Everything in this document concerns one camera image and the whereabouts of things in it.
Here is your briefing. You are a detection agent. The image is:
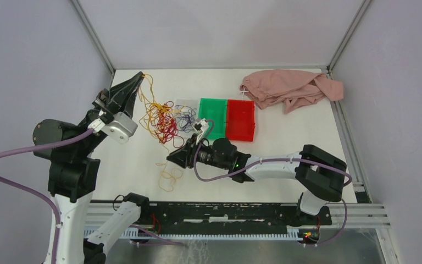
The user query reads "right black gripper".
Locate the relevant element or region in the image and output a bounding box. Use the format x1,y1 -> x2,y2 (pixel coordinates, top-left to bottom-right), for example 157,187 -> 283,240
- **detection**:
166,133 -> 229,170

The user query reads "dark purple wire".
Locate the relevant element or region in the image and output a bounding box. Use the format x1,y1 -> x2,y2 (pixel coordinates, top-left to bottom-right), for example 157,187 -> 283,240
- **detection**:
174,106 -> 198,134

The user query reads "wire bundle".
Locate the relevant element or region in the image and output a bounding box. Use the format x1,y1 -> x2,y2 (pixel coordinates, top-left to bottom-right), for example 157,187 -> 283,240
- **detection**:
137,73 -> 186,193

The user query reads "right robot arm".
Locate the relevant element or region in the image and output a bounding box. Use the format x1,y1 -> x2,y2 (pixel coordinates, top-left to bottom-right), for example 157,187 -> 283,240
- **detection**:
166,136 -> 352,224

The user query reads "clear plastic bin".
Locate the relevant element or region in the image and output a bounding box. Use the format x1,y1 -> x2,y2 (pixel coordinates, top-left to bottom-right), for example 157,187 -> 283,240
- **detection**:
173,98 -> 199,139

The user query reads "green plastic bin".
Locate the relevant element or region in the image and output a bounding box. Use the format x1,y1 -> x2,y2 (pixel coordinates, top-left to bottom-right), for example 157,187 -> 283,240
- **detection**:
198,98 -> 227,140

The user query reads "red plastic bin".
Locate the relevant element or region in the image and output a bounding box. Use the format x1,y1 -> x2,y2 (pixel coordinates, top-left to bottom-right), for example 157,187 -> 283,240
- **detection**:
225,100 -> 256,142

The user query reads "pink cloth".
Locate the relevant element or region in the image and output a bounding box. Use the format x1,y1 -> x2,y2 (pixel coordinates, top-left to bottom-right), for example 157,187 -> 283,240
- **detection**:
240,69 -> 344,114

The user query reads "right controller board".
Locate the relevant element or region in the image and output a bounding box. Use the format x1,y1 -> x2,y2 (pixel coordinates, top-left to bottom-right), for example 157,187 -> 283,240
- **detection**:
297,229 -> 320,244

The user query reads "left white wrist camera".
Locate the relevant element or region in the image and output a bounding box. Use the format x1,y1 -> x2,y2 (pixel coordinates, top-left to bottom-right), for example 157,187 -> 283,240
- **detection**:
87,110 -> 138,144

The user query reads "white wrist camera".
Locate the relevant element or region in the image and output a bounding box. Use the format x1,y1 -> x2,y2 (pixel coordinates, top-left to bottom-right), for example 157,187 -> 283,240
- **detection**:
191,119 -> 210,141
87,110 -> 138,144

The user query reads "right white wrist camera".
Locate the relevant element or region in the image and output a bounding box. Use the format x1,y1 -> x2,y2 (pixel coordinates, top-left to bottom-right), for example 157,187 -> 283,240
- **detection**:
191,119 -> 210,141

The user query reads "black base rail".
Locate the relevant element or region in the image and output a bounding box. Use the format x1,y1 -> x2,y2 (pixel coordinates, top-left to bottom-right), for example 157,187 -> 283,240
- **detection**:
103,199 -> 332,236

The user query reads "white slotted cable duct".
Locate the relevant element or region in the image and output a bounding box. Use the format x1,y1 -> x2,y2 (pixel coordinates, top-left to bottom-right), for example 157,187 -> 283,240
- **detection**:
116,227 -> 301,241

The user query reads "aluminium frame rail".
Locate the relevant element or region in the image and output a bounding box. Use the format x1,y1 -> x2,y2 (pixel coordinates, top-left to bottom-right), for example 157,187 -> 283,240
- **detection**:
60,202 -> 392,229

